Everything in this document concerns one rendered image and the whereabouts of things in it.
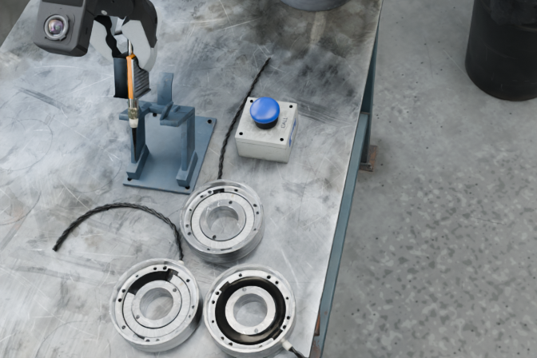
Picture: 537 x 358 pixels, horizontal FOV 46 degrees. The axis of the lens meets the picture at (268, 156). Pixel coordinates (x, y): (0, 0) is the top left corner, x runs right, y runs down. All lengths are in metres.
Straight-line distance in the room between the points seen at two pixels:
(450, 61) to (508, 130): 0.30
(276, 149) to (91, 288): 0.30
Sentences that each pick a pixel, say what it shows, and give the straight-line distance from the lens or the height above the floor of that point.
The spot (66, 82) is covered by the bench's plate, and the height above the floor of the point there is 0.80.
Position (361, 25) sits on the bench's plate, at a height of 0.80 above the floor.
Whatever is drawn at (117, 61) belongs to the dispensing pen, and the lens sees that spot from 0.73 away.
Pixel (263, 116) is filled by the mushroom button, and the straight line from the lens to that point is 0.83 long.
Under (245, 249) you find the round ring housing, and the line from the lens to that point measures 0.78.
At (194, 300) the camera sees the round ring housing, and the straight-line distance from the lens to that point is 0.76.
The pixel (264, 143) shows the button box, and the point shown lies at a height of 0.84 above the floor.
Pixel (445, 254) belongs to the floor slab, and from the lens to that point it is 1.71.
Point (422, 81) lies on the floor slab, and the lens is 2.02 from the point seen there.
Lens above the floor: 1.52
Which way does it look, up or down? 56 degrees down
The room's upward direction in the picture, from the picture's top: 9 degrees counter-clockwise
